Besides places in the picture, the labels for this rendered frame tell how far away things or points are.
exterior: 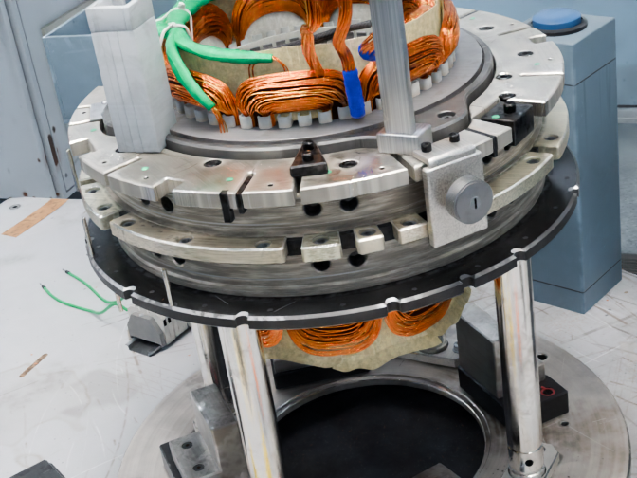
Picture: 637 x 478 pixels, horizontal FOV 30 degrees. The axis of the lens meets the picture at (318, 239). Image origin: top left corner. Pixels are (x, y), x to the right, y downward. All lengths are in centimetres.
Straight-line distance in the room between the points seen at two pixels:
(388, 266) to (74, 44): 49
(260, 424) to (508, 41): 30
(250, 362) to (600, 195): 44
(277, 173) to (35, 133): 249
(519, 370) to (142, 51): 32
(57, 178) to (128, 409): 217
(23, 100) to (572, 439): 236
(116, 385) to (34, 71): 208
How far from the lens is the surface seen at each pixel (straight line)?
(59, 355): 116
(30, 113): 311
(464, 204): 63
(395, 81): 64
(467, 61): 76
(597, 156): 105
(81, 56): 109
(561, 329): 107
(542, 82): 73
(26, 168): 319
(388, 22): 63
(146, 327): 112
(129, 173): 69
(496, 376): 91
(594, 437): 91
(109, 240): 79
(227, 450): 86
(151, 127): 70
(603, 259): 110
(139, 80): 69
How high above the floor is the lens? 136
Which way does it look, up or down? 27 degrees down
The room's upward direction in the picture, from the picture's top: 9 degrees counter-clockwise
